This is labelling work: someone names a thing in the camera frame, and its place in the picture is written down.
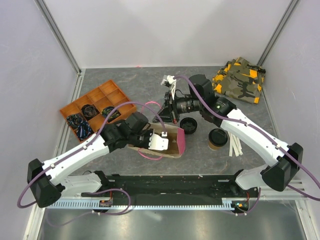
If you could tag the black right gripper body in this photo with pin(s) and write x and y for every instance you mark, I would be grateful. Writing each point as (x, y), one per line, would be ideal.
(175, 116)

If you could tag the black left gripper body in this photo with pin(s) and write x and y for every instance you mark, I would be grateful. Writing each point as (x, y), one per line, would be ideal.
(142, 139)

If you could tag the pink and cream paper bag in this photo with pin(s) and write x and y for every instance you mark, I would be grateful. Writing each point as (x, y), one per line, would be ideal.
(176, 145)

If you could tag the black cup lid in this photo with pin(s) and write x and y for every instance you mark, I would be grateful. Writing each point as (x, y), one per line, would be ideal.
(189, 125)
(218, 136)

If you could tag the brown paper cup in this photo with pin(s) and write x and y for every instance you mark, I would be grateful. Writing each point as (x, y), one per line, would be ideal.
(217, 140)

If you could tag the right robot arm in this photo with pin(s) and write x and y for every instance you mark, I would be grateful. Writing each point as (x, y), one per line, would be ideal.
(282, 161)

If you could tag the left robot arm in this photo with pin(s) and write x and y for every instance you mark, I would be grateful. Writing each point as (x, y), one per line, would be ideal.
(46, 178)

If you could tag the blue striped rolled tie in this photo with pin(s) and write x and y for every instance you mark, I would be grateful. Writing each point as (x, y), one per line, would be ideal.
(84, 131)

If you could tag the brown rolled tie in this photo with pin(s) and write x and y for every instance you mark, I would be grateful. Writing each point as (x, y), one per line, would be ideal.
(89, 111)

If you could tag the orange compartment tray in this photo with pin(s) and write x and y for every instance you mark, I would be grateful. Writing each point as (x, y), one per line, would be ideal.
(104, 97)

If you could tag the dark rolled tie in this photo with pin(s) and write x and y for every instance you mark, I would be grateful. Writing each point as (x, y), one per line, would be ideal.
(74, 120)

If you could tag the camouflage folded cloth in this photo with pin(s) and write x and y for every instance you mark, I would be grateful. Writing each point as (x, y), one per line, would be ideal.
(240, 79)

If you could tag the white wrapped straw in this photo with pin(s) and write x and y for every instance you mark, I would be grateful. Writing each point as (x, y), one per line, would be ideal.
(233, 147)
(239, 146)

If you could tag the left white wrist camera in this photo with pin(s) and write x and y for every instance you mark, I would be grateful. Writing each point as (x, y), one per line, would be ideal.
(158, 142)

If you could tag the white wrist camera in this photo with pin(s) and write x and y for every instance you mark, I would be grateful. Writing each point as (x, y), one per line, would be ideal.
(170, 82)
(158, 142)

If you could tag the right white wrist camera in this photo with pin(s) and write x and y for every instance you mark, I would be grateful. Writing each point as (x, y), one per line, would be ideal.
(170, 82)

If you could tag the white slotted cable duct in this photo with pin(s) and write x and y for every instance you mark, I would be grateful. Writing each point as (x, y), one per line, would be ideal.
(225, 204)

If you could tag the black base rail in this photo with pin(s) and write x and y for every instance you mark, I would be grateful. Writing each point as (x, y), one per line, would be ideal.
(175, 189)

